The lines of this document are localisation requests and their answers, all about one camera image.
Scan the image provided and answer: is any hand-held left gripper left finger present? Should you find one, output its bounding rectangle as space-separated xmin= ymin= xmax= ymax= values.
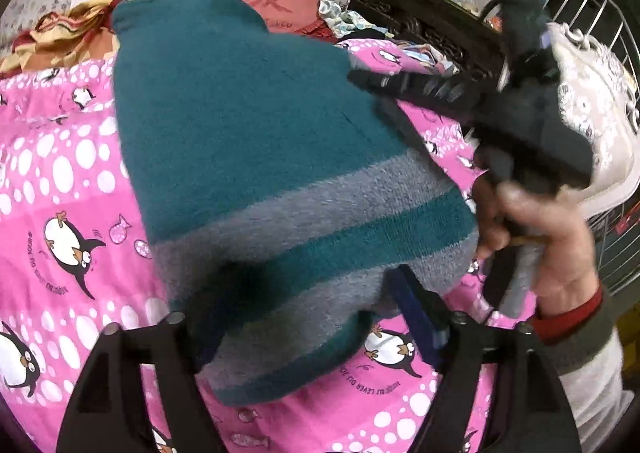
xmin=55 ymin=310 xmax=226 ymax=453

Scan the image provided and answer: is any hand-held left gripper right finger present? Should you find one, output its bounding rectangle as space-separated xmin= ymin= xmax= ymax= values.
xmin=387 ymin=264 xmax=583 ymax=453

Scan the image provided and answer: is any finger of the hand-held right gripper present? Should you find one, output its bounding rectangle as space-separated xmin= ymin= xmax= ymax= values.
xmin=347 ymin=69 xmax=483 ymax=114

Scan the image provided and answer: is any teal grey striped sweater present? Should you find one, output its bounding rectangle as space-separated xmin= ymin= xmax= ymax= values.
xmin=110 ymin=0 xmax=481 ymax=406

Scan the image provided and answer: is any person's right forearm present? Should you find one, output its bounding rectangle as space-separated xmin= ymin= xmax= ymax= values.
xmin=530 ymin=283 xmax=636 ymax=429

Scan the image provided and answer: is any colourful clothes pile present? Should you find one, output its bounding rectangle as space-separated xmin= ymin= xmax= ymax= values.
xmin=400 ymin=43 xmax=453 ymax=76

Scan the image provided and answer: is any person's right hand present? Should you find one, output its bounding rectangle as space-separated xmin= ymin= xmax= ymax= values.
xmin=472 ymin=178 xmax=603 ymax=319

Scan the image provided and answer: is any dark carved wooden headboard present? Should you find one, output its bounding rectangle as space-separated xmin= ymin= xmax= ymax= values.
xmin=345 ymin=0 xmax=506 ymax=84

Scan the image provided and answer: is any light blue floral cloth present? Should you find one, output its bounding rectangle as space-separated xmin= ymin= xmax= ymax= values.
xmin=320 ymin=0 xmax=373 ymax=36

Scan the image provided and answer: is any pink penguin print blanket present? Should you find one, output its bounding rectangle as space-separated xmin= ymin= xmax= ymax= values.
xmin=0 ymin=35 xmax=501 ymax=453

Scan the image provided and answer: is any orange patterned cloth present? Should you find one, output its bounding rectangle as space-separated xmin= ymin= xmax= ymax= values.
xmin=0 ymin=0 xmax=121 ymax=78

